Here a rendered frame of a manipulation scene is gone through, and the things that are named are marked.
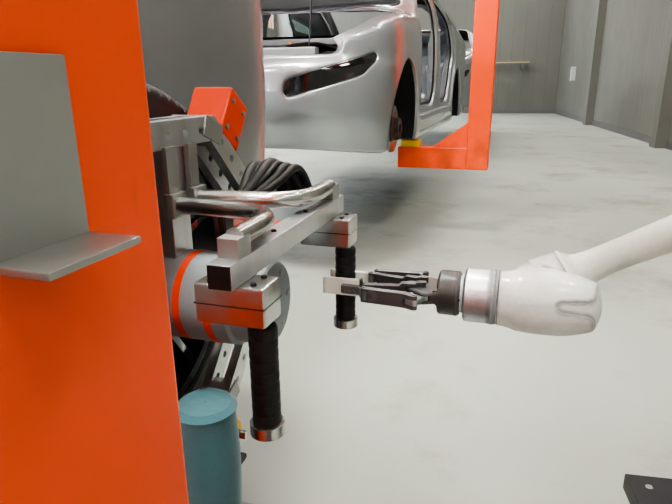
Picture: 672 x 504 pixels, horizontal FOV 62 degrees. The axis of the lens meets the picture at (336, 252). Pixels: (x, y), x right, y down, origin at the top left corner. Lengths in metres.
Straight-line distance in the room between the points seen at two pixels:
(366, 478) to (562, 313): 1.10
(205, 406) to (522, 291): 0.50
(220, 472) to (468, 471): 1.19
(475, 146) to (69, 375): 4.15
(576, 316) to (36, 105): 0.79
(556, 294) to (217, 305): 0.51
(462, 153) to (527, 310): 3.52
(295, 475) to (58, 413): 1.59
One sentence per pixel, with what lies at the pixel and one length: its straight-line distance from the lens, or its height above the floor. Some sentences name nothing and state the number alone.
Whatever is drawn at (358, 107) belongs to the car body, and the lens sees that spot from 3.38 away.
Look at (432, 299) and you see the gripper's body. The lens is 0.93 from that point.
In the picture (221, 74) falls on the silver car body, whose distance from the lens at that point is 1.52.
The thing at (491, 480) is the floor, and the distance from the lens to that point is 1.91.
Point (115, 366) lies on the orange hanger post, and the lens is 0.35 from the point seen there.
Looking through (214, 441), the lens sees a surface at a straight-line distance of 0.83.
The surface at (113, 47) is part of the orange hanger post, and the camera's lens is 0.34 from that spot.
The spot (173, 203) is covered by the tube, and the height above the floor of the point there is 1.01.
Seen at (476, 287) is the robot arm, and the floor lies 0.86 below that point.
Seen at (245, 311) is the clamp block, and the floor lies 0.92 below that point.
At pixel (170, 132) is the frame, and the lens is 0.86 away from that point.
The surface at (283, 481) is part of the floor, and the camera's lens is 1.87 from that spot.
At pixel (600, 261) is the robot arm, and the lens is 1.08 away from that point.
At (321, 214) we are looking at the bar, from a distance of 0.89.
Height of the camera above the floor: 1.17
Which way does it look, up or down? 17 degrees down
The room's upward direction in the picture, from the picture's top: 1 degrees counter-clockwise
